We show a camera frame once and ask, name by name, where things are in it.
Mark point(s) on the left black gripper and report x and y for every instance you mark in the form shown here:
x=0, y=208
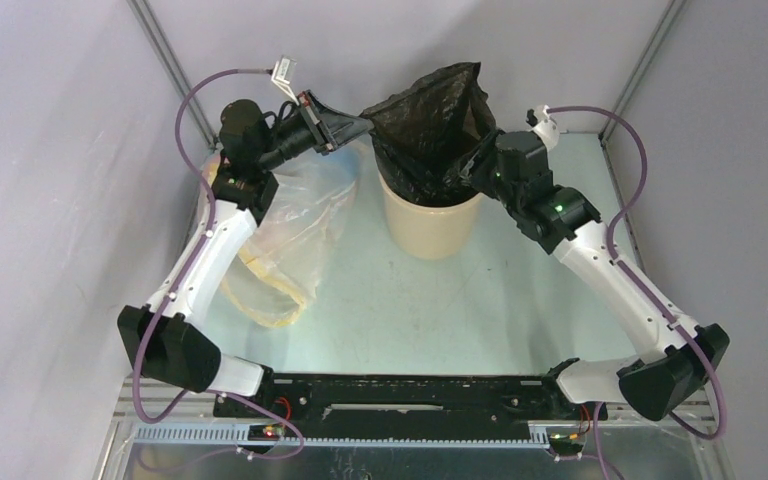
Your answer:
x=343, y=128

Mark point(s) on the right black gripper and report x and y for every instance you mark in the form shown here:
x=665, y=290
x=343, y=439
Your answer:
x=485, y=162

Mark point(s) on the black trash bag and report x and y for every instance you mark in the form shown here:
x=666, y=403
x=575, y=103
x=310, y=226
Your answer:
x=423, y=136

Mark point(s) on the clear plastic bag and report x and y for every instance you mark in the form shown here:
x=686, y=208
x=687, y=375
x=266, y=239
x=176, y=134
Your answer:
x=275, y=274

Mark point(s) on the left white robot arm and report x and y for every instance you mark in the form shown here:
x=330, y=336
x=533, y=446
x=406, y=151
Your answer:
x=163, y=338

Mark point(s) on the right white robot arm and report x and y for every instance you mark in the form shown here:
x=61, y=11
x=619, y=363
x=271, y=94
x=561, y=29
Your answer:
x=674, y=355

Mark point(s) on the beige plastic trash bin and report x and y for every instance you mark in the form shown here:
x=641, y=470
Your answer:
x=429, y=233

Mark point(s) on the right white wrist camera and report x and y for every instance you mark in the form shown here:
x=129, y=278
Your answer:
x=543, y=125

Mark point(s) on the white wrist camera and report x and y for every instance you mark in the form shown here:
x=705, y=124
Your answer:
x=543, y=125
x=282, y=74

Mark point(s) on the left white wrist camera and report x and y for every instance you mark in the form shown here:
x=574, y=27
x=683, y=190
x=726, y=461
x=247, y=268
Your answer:
x=282, y=74

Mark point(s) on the left aluminium frame post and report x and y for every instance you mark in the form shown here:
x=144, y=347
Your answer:
x=154, y=32

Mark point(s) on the aluminium frame post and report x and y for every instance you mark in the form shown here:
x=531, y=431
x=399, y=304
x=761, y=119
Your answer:
x=154, y=32
x=666, y=23

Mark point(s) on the right aluminium frame post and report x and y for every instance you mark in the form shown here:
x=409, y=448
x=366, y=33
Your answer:
x=666, y=23

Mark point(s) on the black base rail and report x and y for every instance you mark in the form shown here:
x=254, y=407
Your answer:
x=414, y=408

